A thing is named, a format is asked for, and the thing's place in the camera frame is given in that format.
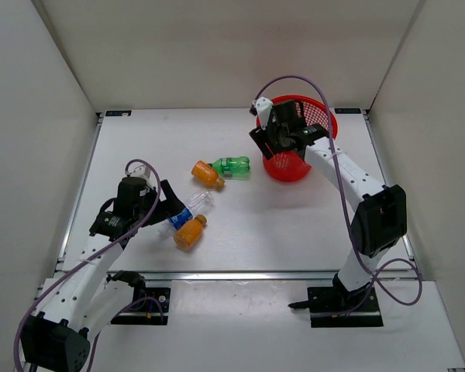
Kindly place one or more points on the green plastic bottle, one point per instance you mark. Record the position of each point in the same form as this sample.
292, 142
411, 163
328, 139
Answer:
232, 168

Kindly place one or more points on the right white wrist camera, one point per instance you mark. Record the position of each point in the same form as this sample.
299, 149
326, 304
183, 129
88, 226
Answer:
261, 108

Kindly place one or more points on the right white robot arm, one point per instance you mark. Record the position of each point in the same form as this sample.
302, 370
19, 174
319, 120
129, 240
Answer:
379, 211

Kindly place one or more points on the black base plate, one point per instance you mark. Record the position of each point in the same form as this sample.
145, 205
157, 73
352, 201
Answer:
327, 309
149, 312

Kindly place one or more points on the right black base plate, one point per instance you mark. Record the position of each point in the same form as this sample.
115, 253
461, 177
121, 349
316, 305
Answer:
327, 309

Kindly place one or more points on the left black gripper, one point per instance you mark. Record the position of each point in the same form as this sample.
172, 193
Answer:
172, 208

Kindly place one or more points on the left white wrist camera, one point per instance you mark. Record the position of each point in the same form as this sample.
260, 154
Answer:
143, 172

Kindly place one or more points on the blue label clear bottle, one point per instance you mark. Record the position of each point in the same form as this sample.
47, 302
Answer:
200, 203

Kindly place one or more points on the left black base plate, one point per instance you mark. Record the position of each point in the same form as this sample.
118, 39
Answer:
149, 312

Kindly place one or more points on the right dark corner label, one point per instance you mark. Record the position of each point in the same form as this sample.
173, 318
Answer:
347, 111

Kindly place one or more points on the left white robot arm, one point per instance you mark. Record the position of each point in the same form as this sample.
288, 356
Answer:
59, 330

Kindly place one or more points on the orange juice bottle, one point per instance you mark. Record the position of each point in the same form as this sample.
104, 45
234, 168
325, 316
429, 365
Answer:
190, 232
207, 176

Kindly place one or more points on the dark corner label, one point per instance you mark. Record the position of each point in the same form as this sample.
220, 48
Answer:
347, 111
118, 113

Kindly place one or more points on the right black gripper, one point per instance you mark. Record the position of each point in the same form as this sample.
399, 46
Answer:
260, 135

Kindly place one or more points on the left dark corner label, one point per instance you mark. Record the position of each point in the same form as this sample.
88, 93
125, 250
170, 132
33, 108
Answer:
118, 113

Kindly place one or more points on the red mesh plastic bin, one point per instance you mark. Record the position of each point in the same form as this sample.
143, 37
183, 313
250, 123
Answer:
290, 166

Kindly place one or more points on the aluminium front table rail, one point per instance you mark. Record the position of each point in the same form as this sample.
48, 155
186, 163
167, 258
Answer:
284, 275

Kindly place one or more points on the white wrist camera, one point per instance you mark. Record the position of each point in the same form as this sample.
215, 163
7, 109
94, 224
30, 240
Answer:
143, 172
261, 108

